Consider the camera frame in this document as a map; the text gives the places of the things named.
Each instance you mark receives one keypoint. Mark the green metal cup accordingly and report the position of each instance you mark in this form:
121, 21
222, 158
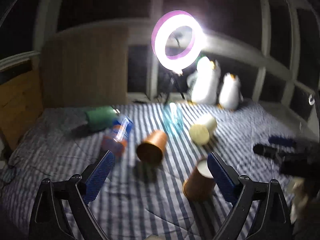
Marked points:
101, 118

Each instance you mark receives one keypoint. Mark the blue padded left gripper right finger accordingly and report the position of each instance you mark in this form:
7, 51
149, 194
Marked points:
272, 218

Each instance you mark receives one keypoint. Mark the orange wooden headboard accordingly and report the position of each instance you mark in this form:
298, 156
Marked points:
21, 105

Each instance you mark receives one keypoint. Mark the cream white cup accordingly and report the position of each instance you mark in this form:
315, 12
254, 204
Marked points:
202, 129

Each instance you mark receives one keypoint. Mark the orange plastic cup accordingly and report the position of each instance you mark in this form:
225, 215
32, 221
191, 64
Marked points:
152, 149

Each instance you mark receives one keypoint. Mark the small white penguin plush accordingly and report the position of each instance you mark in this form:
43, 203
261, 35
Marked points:
230, 95

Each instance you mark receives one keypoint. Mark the black ring light tripod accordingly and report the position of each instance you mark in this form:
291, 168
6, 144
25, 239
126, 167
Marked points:
166, 85

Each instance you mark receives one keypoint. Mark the orange blue printed can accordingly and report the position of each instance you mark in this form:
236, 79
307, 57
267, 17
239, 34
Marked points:
117, 138

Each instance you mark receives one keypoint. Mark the light wood panel board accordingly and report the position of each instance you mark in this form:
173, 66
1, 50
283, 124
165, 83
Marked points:
85, 68

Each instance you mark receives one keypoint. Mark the clear blue plastic cup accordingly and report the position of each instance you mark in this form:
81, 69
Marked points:
173, 118

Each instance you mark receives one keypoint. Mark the striped blue white bedsheet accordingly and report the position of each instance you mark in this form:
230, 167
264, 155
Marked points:
138, 200

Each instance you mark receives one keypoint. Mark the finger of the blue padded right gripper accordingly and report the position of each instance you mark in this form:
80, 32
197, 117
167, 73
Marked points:
275, 151

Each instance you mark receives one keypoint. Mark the orange paper cup white base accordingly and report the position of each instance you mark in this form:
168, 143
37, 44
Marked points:
199, 185

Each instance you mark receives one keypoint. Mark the bright ring light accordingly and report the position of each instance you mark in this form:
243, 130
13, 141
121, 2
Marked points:
164, 27

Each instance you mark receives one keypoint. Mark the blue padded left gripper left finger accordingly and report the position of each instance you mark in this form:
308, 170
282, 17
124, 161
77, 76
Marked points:
48, 218

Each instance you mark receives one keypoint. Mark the large white penguin plush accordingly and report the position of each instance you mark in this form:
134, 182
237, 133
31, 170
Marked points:
203, 83

